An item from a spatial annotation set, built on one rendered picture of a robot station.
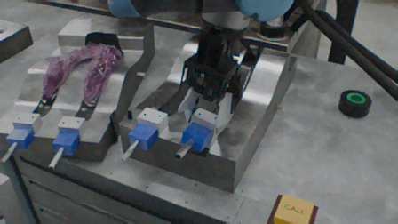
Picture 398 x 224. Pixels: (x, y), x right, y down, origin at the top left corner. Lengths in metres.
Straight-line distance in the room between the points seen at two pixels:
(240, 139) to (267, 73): 0.22
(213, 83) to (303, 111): 0.45
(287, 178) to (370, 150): 0.23
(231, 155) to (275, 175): 0.14
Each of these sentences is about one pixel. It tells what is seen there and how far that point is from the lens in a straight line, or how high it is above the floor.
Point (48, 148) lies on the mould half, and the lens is 0.91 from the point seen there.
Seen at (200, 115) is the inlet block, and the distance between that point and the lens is 0.73.
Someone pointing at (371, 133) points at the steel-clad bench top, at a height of 0.80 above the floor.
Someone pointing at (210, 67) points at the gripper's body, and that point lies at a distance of 0.61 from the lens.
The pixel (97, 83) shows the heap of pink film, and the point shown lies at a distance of 0.96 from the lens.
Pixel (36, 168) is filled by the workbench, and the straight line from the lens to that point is 1.17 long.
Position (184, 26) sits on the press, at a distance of 1.50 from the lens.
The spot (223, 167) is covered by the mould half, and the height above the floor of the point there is 0.86.
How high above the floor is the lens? 1.39
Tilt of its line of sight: 37 degrees down
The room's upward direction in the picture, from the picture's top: straight up
